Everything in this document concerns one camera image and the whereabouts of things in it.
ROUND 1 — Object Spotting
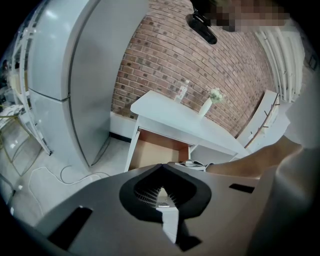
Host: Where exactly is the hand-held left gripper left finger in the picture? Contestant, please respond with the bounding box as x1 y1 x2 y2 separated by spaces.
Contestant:
37 163 181 256

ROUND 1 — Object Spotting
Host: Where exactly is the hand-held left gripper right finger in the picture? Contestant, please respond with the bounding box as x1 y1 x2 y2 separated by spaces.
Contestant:
162 163 261 256

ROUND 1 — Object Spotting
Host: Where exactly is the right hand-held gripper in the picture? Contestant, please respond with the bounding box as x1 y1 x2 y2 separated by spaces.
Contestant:
174 158 208 172

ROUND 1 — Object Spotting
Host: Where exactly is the person's right forearm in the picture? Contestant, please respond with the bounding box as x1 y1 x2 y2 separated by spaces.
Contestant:
206 136 305 180

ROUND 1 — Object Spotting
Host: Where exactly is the white desk with drawer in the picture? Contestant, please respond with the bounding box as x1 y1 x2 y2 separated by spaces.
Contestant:
129 89 251 162

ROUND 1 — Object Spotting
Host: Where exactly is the white vase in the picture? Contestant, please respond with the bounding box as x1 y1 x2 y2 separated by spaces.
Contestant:
198 97 213 119

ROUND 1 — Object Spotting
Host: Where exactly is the clear plastic bottle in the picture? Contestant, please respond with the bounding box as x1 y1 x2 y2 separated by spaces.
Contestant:
173 79 190 104

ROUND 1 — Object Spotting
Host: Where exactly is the wooden coat rack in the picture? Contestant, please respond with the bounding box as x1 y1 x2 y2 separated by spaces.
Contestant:
243 93 280 150

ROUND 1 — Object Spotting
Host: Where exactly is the white metal shelf rack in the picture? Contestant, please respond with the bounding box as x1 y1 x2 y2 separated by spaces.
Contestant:
6 0 55 157

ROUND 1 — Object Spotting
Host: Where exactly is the person's white shirt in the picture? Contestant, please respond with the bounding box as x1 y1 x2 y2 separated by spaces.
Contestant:
283 98 320 152

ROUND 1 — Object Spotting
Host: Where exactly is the patterned cushion stool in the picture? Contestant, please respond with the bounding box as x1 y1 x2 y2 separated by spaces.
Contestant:
0 104 43 176

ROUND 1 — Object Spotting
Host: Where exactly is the person's head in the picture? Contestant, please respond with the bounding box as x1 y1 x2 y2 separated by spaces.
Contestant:
208 0 295 33

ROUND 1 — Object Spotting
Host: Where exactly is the white refrigerator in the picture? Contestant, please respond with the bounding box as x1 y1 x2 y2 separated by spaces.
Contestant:
26 0 151 169

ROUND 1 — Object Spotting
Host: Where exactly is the white floor cable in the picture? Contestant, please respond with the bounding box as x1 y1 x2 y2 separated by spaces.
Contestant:
29 164 111 219

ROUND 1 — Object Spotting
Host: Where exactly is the black head camera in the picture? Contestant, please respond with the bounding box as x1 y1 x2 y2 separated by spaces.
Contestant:
186 6 219 46

